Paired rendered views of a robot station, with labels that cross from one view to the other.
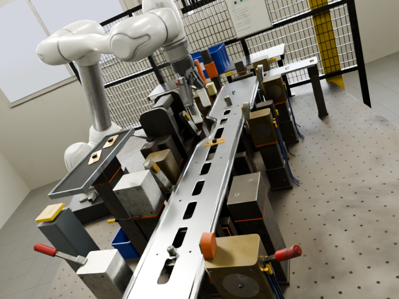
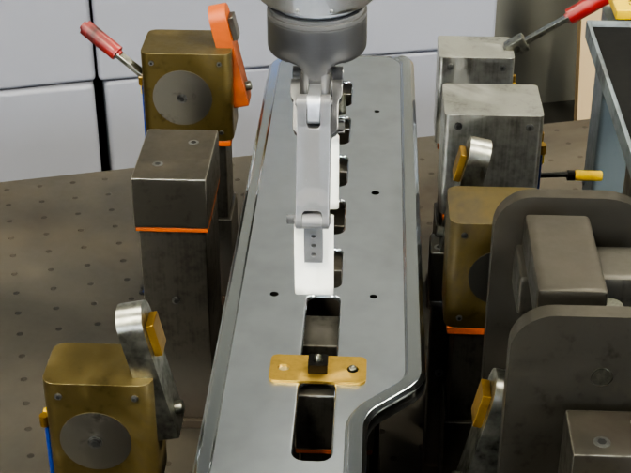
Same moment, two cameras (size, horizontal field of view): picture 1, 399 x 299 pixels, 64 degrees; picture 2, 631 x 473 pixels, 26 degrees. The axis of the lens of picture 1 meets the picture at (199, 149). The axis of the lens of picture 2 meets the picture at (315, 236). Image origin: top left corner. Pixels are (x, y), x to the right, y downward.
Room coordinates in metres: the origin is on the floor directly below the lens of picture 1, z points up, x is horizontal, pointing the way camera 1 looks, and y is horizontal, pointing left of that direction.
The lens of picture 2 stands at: (1.98, -0.45, 1.70)
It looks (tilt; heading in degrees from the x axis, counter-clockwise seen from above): 31 degrees down; 157
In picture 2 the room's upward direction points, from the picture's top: straight up
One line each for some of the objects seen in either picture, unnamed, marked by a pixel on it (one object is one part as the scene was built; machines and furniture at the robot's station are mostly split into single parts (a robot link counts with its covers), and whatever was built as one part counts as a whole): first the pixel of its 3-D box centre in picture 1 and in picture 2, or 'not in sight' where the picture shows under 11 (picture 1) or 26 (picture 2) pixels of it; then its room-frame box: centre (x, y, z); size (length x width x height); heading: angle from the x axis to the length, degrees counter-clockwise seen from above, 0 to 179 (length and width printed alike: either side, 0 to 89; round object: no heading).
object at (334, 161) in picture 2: (195, 113); (321, 172); (1.03, -0.04, 1.16); 0.03 x 0.01 x 0.07; 64
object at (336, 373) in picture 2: (214, 140); (317, 365); (1.09, -0.07, 1.01); 0.08 x 0.04 x 0.01; 64
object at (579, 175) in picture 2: (123, 219); (546, 175); (0.86, 0.31, 1.00); 0.12 x 0.01 x 0.01; 64
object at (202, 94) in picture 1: (203, 97); (314, 254); (1.16, -0.10, 1.16); 0.03 x 0.01 x 0.07; 64
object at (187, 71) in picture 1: (185, 70); (316, 58); (1.09, -0.07, 1.29); 0.08 x 0.07 x 0.09; 154
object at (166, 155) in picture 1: (175, 198); (498, 372); (1.03, 0.16, 0.89); 0.12 x 0.08 x 0.38; 64
